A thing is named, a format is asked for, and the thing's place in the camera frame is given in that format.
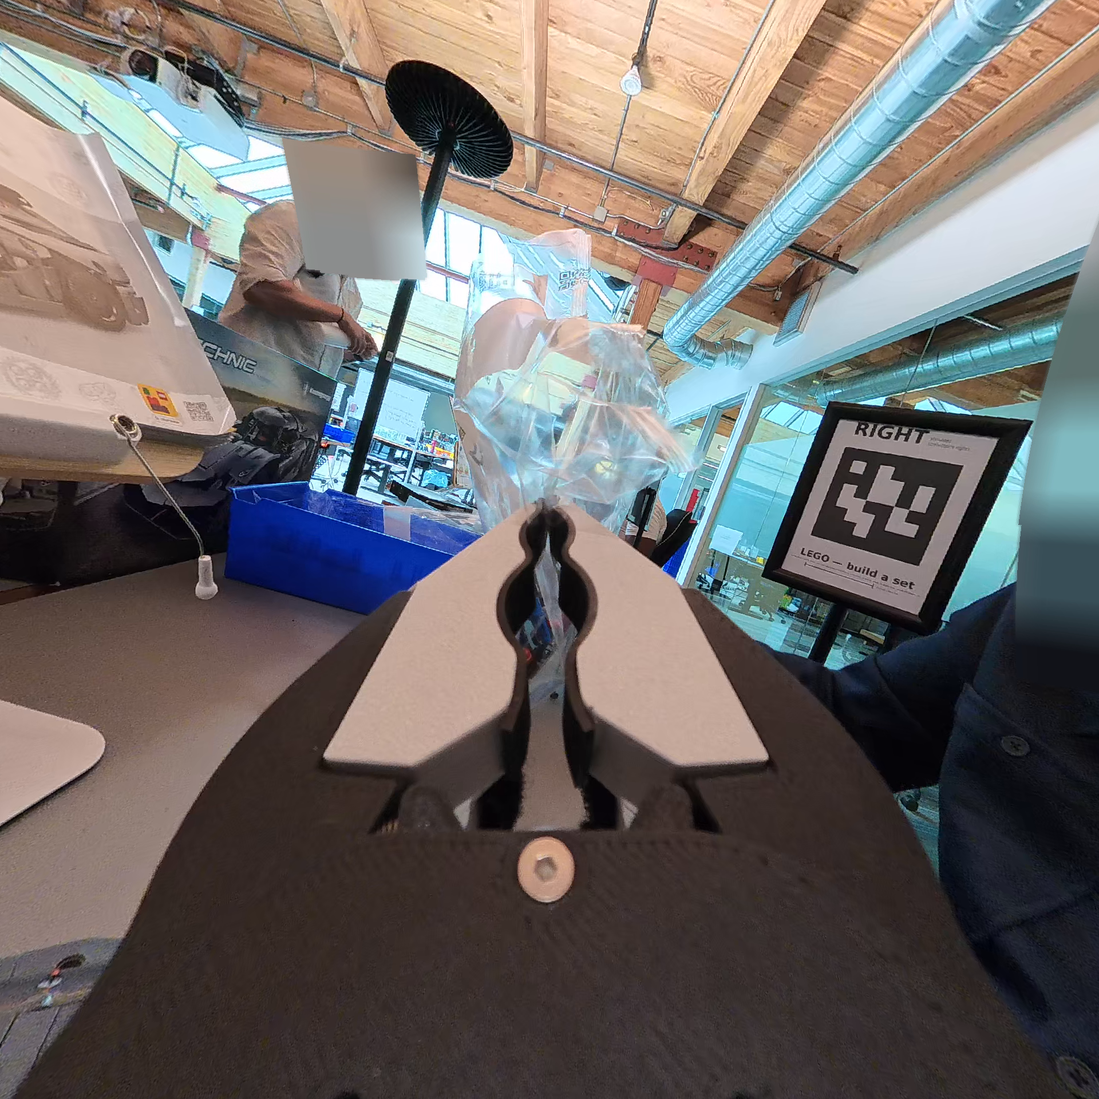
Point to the black lego set box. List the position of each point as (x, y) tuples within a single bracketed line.
[(275, 429)]

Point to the lego car model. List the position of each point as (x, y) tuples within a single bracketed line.
[(34, 987)]

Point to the white metal book stand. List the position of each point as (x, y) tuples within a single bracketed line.
[(43, 755)]

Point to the black office chair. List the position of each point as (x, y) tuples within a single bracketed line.
[(674, 537)]

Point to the hanging light bulb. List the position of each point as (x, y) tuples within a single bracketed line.
[(631, 80)]

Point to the black framed marker sign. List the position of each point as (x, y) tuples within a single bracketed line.
[(892, 497)]

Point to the black pole with round disc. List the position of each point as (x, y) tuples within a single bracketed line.
[(446, 111)]

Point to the lego instruction booklet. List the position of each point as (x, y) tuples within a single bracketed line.
[(85, 258)]

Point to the silver ventilation duct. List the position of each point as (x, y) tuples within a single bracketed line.
[(858, 138)]

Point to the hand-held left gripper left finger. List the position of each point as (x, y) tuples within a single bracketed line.
[(429, 687)]

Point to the person's torso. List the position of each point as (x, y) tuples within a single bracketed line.
[(1013, 858)]

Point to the clear bag of lego parts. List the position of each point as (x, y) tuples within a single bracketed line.
[(557, 403)]

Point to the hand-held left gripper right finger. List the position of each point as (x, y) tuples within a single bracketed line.
[(670, 687)]

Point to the blue plastic bin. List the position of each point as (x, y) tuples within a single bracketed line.
[(300, 550)]

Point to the person's right forearm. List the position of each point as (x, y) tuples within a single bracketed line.
[(858, 704)]

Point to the white ceiling unit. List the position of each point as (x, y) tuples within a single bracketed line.
[(188, 94)]

